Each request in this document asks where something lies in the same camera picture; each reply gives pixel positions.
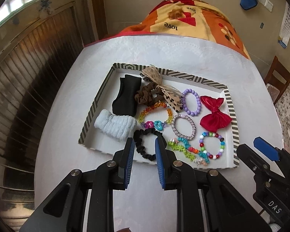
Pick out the green turquoise cross bracelet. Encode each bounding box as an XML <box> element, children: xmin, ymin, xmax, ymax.
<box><xmin>167</xmin><ymin>137</ymin><xmax>213</xmax><ymax>167</ymax></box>

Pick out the black scrunchie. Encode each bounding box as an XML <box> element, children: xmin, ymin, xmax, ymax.
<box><xmin>133</xmin><ymin>128</ymin><xmax>166</xmax><ymax>161</ymax></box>

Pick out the white fluffy scrunchie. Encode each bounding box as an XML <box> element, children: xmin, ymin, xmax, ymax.
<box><xmin>94</xmin><ymin>109</ymin><xmax>137</xmax><ymax>141</ymax></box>

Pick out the multicolour round bead bracelet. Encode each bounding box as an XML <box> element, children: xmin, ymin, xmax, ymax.
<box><xmin>198</xmin><ymin>131</ymin><xmax>226</xmax><ymax>160</ymax></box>

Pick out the purple bead bracelet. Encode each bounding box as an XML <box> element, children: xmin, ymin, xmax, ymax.
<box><xmin>180</xmin><ymin>88</ymin><xmax>202</xmax><ymax>117</ymax></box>

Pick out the black knit headband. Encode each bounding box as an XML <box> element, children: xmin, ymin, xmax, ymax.
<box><xmin>112</xmin><ymin>74</ymin><xmax>141</xmax><ymax>117</ymax></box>

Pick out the orange yellow bead bracelet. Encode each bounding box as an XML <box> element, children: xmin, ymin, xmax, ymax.
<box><xmin>137</xmin><ymin>101</ymin><xmax>173</xmax><ymax>126</ymax></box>

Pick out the beige leopard bow hairclip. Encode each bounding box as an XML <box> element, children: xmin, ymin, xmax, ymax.
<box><xmin>141</xmin><ymin>65</ymin><xmax>183</xmax><ymax>113</ymax></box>

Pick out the red satin bow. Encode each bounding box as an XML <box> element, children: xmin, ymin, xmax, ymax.
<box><xmin>200</xmin><ymin>96</ymin><xmax>232</xmax><ymax>132</ymax></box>

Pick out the brown scrunchie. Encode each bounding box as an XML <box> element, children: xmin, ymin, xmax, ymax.
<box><xmin>135</xmin><ymin>82</ymin><xmax>164</xmax><ymax>106</ymax></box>

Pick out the striped white tray box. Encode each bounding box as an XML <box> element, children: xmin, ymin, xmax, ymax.
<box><xmin>78</xmin><ymin>63</ymin><xmax>239</xmax><ymax>169</ymax></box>

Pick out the brown wooden chair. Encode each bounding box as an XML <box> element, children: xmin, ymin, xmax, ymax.
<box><xmin>264</xmin><ymin>56</ymin><xmax>290</xmax><ymax>104</ymax></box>

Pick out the orange red love blanket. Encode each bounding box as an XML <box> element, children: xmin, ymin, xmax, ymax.
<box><xmin>84</xmin><ymin>0</ymin><xmax>252</xmax><ymax>60</ymax></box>

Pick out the white wall calendar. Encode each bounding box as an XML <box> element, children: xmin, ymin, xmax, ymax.
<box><xmin>278</xmin><ymin>2</ymin><xmax>290</xmax><ymax>49</ymax></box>

